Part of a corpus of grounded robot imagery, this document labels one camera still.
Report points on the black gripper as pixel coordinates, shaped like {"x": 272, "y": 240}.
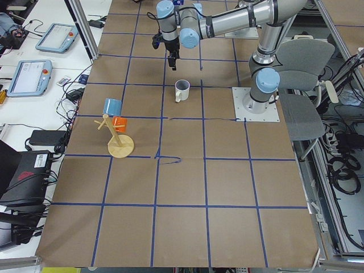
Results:
{"x": 172, "y": 46}

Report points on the white ribbed mug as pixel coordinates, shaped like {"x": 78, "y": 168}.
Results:
{"x": 182, "y": 88}

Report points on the blue white milk carton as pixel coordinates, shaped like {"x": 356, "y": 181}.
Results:
{"x": 178, "y": 2}

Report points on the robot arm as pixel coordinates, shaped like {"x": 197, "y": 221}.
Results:
{"x": 243, "y": 16}
{"x": 187, "y": 25}

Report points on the blue cup on tree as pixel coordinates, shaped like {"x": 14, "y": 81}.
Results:
{"x": 112, "y": 107}

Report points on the orange cup on tree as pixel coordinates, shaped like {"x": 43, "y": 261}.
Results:
{"x": 119, "y": 124}

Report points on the black power adapter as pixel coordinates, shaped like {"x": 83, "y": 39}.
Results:
{"x": 96, "y": 23}

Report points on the wooden mug tree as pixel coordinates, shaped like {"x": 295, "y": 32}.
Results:
{"x": 120, "y": 145}

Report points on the small remote control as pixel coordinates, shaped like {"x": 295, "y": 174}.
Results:
{"x": 63, "y": 81}

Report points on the teach pendant far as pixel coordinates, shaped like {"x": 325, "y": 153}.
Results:
{"x": 58, "y": 38}

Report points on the teach pendant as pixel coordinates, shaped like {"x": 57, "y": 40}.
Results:
{"x": 31, "y": 78}
{"x": 58, "y": 38}

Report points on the grey office chair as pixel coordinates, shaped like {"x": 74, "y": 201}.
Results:
{"x": 301, "y": 60}

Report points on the teach pendant near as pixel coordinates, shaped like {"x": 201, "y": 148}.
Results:
{"x": 31, "y": 78}

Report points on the black laptop charger brick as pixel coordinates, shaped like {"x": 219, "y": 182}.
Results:
{"x": 47, "y": 137}

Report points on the black computer box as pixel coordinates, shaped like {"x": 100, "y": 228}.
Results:
{"x": 23, "y": 177}

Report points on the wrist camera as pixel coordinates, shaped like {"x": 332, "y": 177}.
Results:
{"x": 156, "y": 40}

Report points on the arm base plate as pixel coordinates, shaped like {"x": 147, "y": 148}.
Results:
{"x": 246, "y": 109}
{"x": 245, "y": 33}

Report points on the aluminium frame post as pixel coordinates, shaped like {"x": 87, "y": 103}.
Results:
{"x": 79, "y": 18}

